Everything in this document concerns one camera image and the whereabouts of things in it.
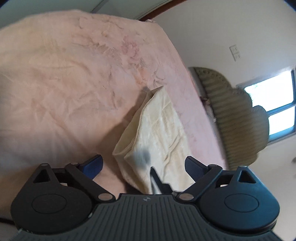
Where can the bright window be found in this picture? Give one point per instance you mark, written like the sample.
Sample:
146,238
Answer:
276,94

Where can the brown wooden door frame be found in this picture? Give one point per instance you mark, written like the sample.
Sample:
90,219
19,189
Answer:
160,9

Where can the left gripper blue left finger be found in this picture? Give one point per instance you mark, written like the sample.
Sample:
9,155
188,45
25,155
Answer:
82,175

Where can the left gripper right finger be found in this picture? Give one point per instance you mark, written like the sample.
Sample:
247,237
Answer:
205,177

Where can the pink bed sheet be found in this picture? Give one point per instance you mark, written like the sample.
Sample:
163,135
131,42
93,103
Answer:
71,82

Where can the cream white pants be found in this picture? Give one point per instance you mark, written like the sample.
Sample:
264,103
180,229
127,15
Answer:
155,138

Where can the white wall socket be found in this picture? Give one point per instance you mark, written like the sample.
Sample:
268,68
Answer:
235,52

